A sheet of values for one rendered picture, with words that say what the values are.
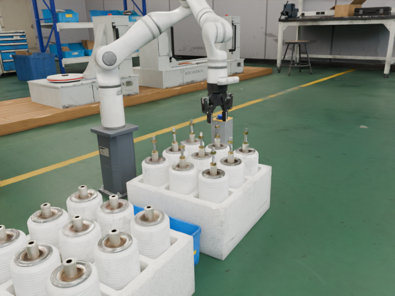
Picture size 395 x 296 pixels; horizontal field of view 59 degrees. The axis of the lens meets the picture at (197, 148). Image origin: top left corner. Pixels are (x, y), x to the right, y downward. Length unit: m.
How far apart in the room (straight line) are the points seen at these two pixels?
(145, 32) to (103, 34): 2.01
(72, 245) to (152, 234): 0.18
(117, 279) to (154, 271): 0.08
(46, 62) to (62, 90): 2.54
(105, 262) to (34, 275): 0.14
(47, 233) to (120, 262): 0.24
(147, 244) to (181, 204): 0.29
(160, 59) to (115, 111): 2.32
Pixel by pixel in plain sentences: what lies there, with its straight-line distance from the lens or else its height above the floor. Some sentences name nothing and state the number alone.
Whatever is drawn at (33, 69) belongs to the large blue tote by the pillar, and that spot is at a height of 0.18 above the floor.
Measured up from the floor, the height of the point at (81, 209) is 0.24.
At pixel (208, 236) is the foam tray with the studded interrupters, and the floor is 0.07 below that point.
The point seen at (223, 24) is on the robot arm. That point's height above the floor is 0.70.
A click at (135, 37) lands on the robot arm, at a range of 1.42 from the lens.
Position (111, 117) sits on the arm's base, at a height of 0.35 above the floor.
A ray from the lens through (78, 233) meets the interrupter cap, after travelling 0.86.
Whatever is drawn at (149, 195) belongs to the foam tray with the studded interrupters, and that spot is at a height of 0.15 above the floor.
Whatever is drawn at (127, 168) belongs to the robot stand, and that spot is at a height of 0.13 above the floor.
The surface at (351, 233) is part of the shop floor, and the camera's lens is 1.35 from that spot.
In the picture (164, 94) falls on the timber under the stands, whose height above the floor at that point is 0.04.
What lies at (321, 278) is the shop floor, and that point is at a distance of 1.12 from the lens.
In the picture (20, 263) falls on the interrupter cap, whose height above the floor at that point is 0.25.
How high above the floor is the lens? 0.69
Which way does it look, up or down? 19 degrees down
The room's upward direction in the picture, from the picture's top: 2 degrees counter-clockwise
